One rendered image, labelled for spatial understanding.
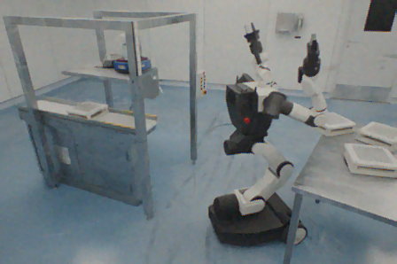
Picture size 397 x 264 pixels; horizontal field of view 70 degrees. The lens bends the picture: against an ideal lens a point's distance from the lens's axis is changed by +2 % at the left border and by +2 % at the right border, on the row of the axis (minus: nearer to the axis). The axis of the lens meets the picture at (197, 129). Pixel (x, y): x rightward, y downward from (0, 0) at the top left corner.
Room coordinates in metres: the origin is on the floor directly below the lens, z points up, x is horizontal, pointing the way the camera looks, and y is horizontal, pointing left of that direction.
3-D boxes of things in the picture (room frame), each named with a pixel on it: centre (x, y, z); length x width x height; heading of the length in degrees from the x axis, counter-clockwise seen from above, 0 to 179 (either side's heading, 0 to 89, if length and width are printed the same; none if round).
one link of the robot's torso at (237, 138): (1.78, -0.34, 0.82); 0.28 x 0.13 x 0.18; 107
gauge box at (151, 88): (2.22, 0.43, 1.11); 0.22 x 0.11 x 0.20; 67
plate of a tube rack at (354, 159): (1.47, -1.03, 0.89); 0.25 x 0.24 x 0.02; 167
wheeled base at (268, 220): (1.81, -0.44, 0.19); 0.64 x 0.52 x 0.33; 107
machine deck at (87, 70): (2.17, 0.67, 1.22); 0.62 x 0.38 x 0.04; 67
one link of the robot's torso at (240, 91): (1.79, -0.37, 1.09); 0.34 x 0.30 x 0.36; 17
